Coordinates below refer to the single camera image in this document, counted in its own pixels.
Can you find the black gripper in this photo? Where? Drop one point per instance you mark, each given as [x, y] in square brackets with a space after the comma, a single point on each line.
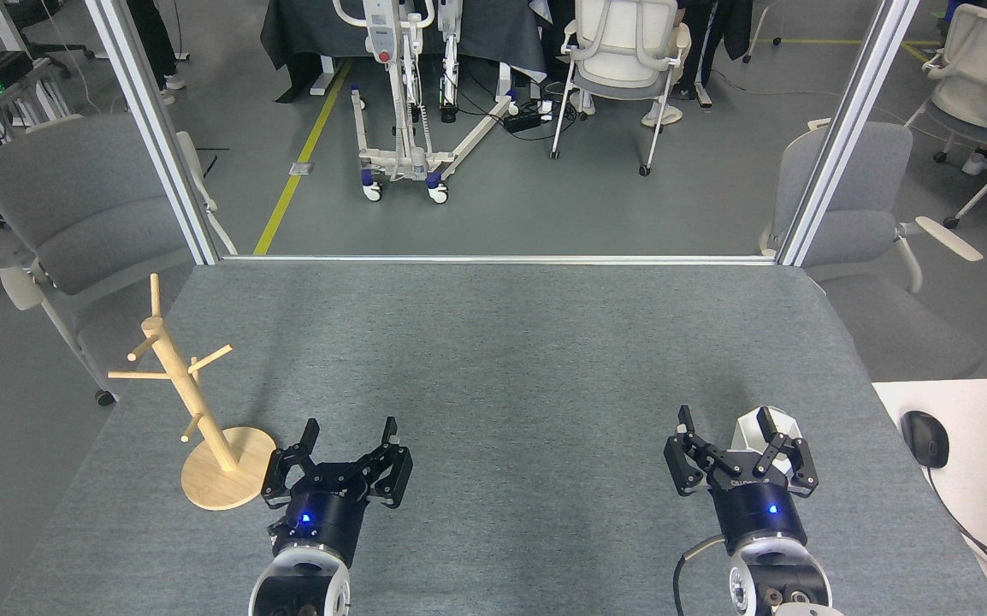
[322, 513]
[759, 509]

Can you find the white faceted cup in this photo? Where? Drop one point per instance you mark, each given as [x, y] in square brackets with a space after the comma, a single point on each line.
[750, 432]

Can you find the wooden cup rack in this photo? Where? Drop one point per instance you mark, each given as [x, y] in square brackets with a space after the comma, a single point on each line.
[224, 470]

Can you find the black computer mouse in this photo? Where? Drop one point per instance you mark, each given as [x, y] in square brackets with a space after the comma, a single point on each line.
[925, 438]

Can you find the grey fabric chair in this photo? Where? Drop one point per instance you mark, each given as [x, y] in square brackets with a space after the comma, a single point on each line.
[861, 197]
[74, 205]

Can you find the person's shoe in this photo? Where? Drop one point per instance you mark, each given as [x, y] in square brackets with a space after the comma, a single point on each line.
[981, 162]

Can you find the black power strip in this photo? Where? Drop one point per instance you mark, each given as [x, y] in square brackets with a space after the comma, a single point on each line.
[523, 121]

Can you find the person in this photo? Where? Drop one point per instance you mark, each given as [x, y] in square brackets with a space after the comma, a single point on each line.
[156, 43]
[703, 43]

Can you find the white mesh office chair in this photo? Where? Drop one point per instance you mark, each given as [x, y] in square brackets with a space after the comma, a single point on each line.
[985, 77]
[626, 51]

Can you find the white stand on wheels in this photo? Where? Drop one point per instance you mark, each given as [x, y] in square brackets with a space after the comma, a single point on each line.
[382, 43]

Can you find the dark table cloth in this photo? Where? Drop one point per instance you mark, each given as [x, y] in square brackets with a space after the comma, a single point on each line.
[493, 30]

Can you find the silver frame crossbar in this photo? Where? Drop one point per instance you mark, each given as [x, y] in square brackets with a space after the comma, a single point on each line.
[493, 259]

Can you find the silver frame post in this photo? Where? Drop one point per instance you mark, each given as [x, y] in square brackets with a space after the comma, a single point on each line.
[844, 137]
[156, 128]

